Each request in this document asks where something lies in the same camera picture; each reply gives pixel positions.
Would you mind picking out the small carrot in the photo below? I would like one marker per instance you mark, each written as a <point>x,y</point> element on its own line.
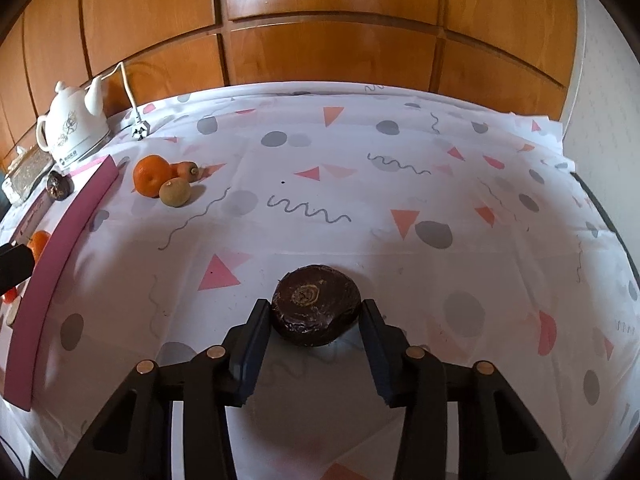
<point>187,170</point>

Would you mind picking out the silver patterned tissue box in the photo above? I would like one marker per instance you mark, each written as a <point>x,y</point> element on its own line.
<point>30,172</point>

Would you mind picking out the wooden panelled cabinet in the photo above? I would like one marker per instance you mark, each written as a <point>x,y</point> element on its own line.
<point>325,50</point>

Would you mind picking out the small orange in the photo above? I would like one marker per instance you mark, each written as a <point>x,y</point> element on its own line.
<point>151,175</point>

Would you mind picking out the white-speckled dark water chestnut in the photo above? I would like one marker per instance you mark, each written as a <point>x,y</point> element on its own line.
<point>59,185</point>

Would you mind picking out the red tomato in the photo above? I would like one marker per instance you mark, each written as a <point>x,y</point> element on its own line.
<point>7,294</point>

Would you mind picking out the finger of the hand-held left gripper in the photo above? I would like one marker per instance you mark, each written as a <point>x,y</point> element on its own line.
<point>15,265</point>

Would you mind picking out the large orange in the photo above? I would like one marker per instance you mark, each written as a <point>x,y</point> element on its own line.
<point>40,244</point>

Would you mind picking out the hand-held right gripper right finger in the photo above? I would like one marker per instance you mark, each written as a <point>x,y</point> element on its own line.
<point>381,360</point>

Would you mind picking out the white ceramic electric kettle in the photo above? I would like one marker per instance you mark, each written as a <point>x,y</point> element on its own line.
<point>75,130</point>

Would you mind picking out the brown kiwi fruit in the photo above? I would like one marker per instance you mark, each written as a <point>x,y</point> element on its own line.
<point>175,191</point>

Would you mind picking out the pink foam tray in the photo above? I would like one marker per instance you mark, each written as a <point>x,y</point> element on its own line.
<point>50,270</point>

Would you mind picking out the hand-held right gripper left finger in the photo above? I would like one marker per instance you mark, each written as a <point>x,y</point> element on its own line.
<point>247,360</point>

